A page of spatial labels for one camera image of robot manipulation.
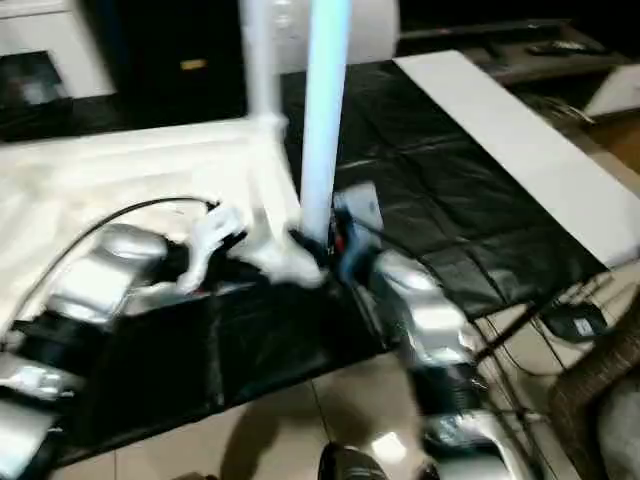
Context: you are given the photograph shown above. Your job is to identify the white plastic table leg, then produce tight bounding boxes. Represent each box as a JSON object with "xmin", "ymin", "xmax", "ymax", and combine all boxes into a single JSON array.
[
  {"xmin": 297, "ymin": 0, "xmax": 354, "ymax": 246},
  {"xmin": 238, "ymin": 0, "xmax": 287, "ymax": 131}
]

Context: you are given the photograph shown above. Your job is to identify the white plastic table top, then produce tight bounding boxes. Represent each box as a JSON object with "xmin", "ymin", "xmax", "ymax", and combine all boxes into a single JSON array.
[{"xmin": 0, "ymin": 113, "xmax": 329, "ymax": 341}]

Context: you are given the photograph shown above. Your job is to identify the black table mat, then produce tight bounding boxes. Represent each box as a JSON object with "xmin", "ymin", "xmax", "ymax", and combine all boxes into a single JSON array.
[{"xmin": 0, "ymin": 59, "xmax": 614, "ymax": 466}]

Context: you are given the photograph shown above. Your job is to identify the black metal stand leg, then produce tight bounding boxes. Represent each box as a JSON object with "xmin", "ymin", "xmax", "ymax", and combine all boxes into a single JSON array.
[{"xmin": 474, "ymin": 297, "xmax": 561, "ymax": 359}]

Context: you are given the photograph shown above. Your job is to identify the dark right robot foot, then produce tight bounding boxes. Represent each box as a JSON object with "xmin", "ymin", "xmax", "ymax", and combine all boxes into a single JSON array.
[{"xmin": 318, "ymin": 439, "xmax": 389, "ymax": 480}]

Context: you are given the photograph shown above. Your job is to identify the grey pillow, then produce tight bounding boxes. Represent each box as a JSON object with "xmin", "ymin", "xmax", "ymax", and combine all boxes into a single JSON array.
[{"xmin": 272, "ymin": 0, "xmax": 401, "ymax": 71}]

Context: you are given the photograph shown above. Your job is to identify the black router box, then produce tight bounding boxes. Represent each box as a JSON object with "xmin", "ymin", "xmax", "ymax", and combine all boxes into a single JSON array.
[{"xmin": 544, "ymin": 302, "xmax": 609, "ymax": 341}]

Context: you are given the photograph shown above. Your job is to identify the grey low tv bench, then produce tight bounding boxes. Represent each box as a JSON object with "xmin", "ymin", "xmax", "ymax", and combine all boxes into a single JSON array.
[{"xmin": 399, "ymin": 19, "xmax": 634, "ymax": 91}]

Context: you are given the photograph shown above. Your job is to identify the white glass-door cabinet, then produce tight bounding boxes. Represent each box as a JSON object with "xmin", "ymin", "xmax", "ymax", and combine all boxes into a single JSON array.
[{"xmin": 0, "ymin": 0, "xmax": 114, "ymax": 106}]

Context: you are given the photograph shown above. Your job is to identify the brown wicker basket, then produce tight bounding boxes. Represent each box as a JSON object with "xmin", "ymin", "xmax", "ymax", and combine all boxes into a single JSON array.
[{"xmin": 547, "ymin": 339, "xmax": 640, "ymax": 480}]

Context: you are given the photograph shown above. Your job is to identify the black remote control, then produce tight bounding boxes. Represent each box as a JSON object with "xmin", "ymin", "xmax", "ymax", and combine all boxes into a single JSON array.
[{"xmin": 529, "ymin": 40, "xmax": 606, "ymax": 56}]

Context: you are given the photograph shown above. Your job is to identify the white storage box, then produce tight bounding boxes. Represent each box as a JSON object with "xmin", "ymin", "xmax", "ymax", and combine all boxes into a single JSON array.
[{"xmin": 583, "ymin": 63, "xmax": 640, "ymax": 120}]

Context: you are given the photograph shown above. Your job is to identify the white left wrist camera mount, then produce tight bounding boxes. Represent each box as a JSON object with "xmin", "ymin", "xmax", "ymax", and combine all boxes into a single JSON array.
[{"xmin": 177, "ymin": 204, "xmax": 246, "ymax": 296}]

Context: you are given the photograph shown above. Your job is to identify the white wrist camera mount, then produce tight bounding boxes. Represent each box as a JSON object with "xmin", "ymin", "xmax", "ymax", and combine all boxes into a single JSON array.
[
  {"xmin": 177, "ymin": 204, "xmax": 246, "ymax": 296},
  {"xmin": 332, "ymin": 182, "xmax": 386, "ymax": 251}
]

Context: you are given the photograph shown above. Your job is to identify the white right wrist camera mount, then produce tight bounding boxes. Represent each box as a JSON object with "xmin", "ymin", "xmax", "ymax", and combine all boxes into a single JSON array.
[{"xmin": 332, "ymin": 182, "xmax": 386, "ymax": 251}]

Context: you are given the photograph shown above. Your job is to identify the tangled white cables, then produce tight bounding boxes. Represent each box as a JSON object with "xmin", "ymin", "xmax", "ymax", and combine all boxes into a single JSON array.
[{"xmin": 537, "ymin": 97, "xmax": 599, "ymax": 126}]

